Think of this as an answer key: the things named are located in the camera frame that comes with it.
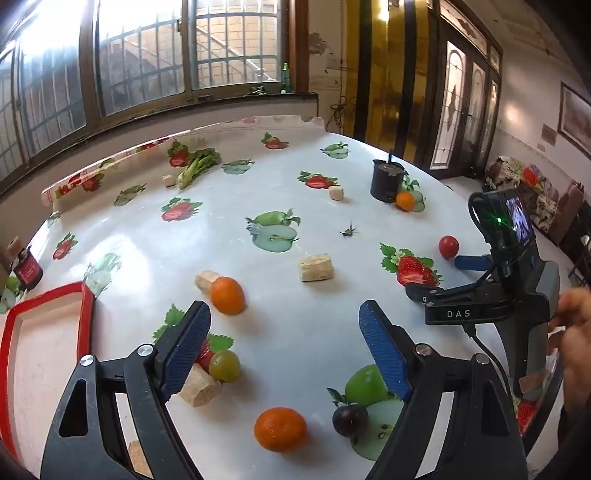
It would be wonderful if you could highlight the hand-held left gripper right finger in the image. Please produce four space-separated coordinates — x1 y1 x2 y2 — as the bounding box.
359 300 529 480

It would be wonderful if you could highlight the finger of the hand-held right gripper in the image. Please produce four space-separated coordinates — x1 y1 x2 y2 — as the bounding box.
454 254 493 274
405 281 481 306

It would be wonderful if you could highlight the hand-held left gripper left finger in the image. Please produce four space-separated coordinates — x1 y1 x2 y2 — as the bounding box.
41 300 213 480

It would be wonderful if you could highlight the large cylindrical bread piece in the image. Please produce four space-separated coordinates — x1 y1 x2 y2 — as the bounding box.
178 364 223 408

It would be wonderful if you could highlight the green grape tomato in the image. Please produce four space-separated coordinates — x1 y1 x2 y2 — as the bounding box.
209 351 242 383

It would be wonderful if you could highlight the dark purple plum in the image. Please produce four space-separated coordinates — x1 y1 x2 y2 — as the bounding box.
332 404 369 438

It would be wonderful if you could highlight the rectangular bread chunk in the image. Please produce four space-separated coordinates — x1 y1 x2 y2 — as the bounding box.
298 254 334 282

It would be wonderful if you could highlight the red rimmed white tray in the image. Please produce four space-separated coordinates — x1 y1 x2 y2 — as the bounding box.
0 281 154 480

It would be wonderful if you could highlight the person's right hand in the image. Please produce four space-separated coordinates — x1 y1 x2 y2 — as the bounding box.
546 286 591 416

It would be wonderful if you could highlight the fruit printed tablecloth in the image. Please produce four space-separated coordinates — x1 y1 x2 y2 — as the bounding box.
0 115 568 480

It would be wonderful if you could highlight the floral covered sofa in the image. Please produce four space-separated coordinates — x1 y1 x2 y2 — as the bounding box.
485 156 571 232

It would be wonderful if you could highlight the black cup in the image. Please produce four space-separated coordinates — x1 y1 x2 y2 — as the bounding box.
370 150 406 202

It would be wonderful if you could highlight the stained glass wooden door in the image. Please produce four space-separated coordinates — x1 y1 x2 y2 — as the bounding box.
427 0 504 178

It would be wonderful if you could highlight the black motor with red label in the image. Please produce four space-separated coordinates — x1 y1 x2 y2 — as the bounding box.
10 247 44 291

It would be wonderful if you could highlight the green bok choy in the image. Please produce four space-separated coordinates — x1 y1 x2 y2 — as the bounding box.
175 148 221 190

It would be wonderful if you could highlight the tan cork wheel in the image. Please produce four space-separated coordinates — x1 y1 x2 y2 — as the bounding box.
6 236 25 266

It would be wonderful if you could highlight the barred window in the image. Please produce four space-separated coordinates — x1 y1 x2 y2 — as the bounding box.
0 0 305 185

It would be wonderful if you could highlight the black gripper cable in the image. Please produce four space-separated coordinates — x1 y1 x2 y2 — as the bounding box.
464 323 515 398

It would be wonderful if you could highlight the framed wall picture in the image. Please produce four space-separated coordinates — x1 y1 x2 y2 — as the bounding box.
557 82 591 148

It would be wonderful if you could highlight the hanging wall cable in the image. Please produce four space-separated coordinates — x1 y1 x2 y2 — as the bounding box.
329 95 347 134

